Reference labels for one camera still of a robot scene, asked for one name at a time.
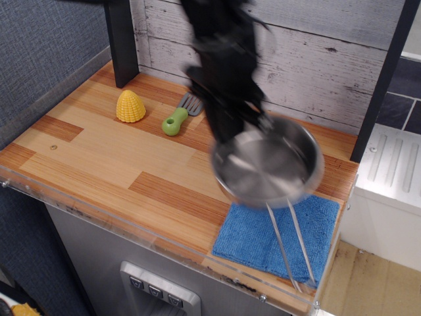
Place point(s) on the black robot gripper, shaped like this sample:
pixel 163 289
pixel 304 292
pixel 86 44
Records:
pixel 225 80

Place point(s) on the white toy sink unit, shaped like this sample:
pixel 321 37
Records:
pixel 383 211

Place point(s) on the silver metal pot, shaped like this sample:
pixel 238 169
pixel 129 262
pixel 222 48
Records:
pixel 271 169

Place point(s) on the silver dispenser button panel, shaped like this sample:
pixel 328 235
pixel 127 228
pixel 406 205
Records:
pixel 151 294

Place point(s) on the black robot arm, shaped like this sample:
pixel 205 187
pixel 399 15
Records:
pixel 218 20

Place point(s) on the black right post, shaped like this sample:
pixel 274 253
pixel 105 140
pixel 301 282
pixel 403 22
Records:
pixel 397 44

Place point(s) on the grey toy fridge cabinet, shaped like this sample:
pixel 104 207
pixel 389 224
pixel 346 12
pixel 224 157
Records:
pixel 178 250

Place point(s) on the yellow toy corn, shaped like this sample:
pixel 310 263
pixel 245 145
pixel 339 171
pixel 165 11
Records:
pixel 129 107

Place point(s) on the green handled grey spatula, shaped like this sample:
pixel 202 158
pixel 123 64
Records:
pixel 190 105

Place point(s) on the blue folded cloth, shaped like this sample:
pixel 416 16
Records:
pixel 285 246

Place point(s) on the yellow object bottom left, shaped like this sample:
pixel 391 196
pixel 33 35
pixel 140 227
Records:
pixel 24 310

